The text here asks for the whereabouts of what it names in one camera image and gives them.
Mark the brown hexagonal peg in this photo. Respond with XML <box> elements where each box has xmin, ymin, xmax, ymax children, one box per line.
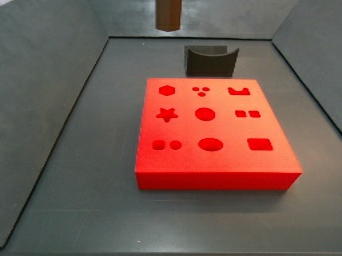
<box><xmin>154</xmin><ymin>0</ymin><xmax>181</xmax><ymax>32</ymax></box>

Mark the red shape sorter block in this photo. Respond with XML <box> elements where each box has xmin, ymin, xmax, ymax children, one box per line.
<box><xmin>134</xmin><ymin>78</ymin><xmax>301</xmax><ymax>190</ymax></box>

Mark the dark curved cradle block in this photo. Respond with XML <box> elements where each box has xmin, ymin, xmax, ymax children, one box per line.
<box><xmin>184</xmin><ymin>45</ymin><xmax>239</xmax><ymax>77</ymax></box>

